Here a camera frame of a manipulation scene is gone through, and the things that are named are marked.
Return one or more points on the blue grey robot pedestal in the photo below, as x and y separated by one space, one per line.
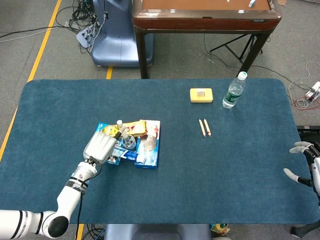
115 45

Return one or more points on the white eraser block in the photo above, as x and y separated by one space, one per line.
200 93

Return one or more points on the black equipment frame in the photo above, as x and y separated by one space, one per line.
310 128

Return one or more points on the small clear bottle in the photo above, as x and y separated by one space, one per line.
119 122

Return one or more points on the blue cookie box brown picture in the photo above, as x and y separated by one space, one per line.
101 127

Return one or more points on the black stand foot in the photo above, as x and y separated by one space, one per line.
300 231

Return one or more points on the grey floor power strip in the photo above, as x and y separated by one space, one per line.
83 37

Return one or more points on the yellow foil snack packet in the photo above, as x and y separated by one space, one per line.
135 127

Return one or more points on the blue grey robot torso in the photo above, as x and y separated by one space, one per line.
155 232

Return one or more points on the blue white toothpaste tube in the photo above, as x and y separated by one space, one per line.
130 156

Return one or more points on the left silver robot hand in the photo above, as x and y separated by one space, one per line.
100 147

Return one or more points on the clear glass jar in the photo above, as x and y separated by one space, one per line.
133 145

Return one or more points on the yellow sponge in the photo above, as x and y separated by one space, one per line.
208 97

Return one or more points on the blue white mahjong tile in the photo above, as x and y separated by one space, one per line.
252 2

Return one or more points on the brown wooden mahjong table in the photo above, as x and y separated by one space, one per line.
200 23

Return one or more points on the blue felt table cover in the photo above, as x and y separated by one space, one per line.
175 187

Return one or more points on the blue Oreo cookie box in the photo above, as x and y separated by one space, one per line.
150 155

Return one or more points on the white power strip red switch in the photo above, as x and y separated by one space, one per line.
315 87

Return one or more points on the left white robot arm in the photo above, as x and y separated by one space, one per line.
67 197

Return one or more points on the yellow green toy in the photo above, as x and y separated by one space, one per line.
220 228

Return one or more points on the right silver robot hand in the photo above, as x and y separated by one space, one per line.
316 172

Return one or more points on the plain wooden pencil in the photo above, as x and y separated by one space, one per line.
202 127

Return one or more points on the clear water bottle green label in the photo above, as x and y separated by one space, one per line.
232 96

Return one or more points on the black tripod stand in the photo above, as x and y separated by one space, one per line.
254 42

